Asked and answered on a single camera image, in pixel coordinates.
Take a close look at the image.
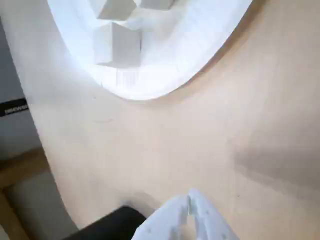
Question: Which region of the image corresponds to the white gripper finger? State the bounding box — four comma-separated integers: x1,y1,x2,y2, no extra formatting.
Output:
187,187,241,240
132,194,191,240

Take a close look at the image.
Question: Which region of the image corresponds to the white paper plate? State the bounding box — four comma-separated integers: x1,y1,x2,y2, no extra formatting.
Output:
47,0,255,101

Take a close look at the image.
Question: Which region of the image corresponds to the black table clamp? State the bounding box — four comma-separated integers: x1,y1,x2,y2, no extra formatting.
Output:
63,205,148,240

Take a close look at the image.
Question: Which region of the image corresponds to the light wooden frame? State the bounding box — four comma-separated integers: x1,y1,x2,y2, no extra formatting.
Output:
0,147,55,240

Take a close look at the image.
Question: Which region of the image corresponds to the grey metal post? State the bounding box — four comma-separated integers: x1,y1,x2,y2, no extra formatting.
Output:
0,17,43,161

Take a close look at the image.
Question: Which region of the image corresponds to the black printed label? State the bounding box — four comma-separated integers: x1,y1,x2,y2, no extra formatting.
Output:
0,98,29,118

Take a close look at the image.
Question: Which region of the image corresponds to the white cube block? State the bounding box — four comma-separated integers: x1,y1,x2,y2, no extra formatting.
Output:
138,0,176,11
96,0,138,21
93,21,143,69

